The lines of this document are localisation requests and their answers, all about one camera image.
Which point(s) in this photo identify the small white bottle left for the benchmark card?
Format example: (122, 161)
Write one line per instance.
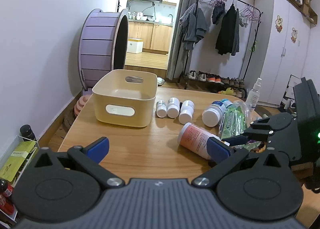
(161, 109)

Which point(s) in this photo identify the grey curtain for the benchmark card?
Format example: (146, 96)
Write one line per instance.
(178, 54)

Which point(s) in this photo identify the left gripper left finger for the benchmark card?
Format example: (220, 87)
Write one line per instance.
(58, 187)

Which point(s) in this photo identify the white orange-label pill bottle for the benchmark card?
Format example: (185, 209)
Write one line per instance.
(195, 139)

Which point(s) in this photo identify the white wardrobe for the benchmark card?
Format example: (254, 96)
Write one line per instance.
(276, 49)

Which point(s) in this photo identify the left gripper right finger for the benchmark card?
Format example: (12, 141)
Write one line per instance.
(260, 187)

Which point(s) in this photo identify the clear spray bottle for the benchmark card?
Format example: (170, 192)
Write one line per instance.
(253, 95)

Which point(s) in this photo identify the green yellow box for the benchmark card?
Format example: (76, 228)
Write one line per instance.
(16, 159)

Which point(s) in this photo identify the cream plastic storage bin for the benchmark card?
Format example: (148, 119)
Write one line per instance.
(125, 98)

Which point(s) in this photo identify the small white bottle middle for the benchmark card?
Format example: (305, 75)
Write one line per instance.
(173, 107)

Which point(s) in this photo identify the black clothes rack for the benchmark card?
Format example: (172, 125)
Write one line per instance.
(214, 29)

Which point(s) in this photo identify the white foam box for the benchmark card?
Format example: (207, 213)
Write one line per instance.
(135, 45)

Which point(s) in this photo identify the green snack packet bag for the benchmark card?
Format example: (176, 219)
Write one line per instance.
(235, 119)

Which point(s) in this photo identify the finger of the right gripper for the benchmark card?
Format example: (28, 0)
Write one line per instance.
(236, 140)

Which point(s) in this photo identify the small white bottle right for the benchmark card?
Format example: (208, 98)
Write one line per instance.
(186, 112)

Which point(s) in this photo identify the large white blue-label bottle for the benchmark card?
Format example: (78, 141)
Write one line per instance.
(213, 115)

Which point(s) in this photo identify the purple cat exercise wheel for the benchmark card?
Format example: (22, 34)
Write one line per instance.
(102, 45)

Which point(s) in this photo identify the small white bottle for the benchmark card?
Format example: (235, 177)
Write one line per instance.
(186, 112)
(161, 109)
(173, 107)

